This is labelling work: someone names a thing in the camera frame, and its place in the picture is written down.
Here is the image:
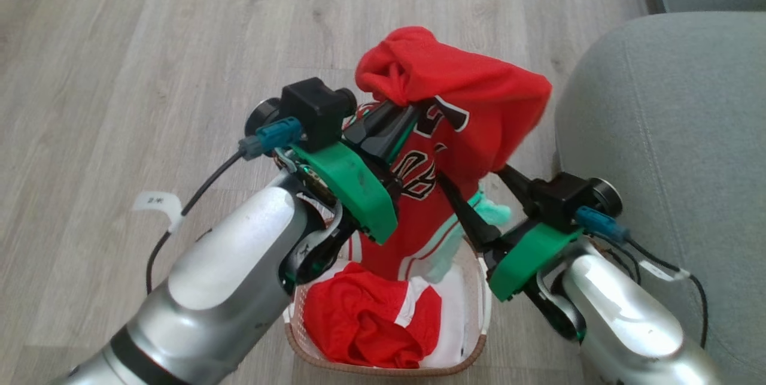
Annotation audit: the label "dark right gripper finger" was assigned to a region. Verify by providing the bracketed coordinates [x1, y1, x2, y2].
[496, 163, 538, 211]
[437, 172, 503, 249]

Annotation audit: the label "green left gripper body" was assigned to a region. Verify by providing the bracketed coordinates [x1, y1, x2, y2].
[290, 141, 404, 246]

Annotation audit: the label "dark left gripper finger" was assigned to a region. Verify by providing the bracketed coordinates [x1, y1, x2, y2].
[343, 101, 402, 146]
[361, 105, 423, 164]

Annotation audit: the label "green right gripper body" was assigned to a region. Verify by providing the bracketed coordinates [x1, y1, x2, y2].
[479, 222, 585, 303]

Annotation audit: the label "red basketball jersey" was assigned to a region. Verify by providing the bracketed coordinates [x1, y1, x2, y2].
[354, 26, 553, 283]

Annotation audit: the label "red shorts with white stripe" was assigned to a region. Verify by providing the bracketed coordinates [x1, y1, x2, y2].
[302, 262, 443, 369]

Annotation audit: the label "cream basket with brown rim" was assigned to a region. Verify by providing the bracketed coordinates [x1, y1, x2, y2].
[283, 241, 493, 378]

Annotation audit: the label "grey sofa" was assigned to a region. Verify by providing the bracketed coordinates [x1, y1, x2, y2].
[554, 11, 766, 385]

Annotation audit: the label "teal right cable connector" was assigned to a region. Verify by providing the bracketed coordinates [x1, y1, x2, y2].
[574, 205, 630, 245]

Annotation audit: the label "teal cable connector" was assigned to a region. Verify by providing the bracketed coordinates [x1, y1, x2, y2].
[239, 117, 303, 159]
[574, 205, 630, 245]

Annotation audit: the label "teal left cable connector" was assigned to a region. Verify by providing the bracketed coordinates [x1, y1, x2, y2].
[239, 117, 303, 159]

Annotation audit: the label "white right cable tag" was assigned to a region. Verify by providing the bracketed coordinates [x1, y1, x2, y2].
[637, 259, 692, 283]

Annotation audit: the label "white cable tag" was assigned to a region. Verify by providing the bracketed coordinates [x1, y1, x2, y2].
[133, 192, 183, 233]
[637, 259, 692, 283]

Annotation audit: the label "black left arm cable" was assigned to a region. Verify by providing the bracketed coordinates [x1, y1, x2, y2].
[145, 151, 245, 296]

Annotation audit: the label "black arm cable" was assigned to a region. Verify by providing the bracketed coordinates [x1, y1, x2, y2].
[145, 151, 245, 296]
[625, 238, 710, 350]

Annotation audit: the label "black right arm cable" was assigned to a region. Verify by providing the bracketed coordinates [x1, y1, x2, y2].
[625, 238, 710, 350]

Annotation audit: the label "white left cable tag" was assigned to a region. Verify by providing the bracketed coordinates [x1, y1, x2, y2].
[133, 192, 183, 233]

